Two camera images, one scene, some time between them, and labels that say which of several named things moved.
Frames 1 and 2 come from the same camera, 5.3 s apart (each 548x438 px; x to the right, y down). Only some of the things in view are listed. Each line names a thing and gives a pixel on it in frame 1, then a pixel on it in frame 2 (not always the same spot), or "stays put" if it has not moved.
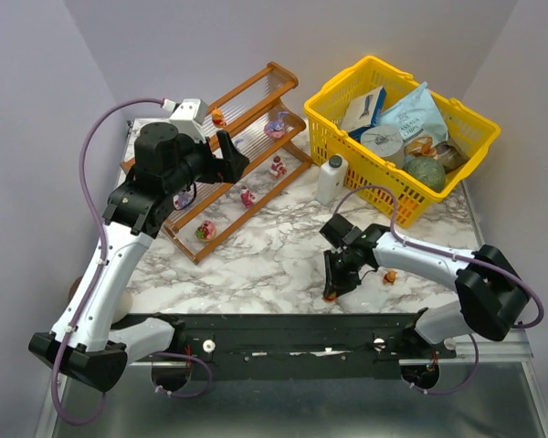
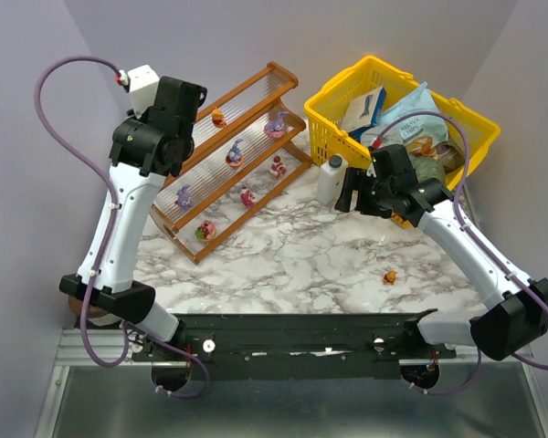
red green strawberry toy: (278, 168) stays put
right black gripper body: (347, 263) -> (360, 190)
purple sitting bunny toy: (183, 199) stays put
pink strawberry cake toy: (206, 231) stays put
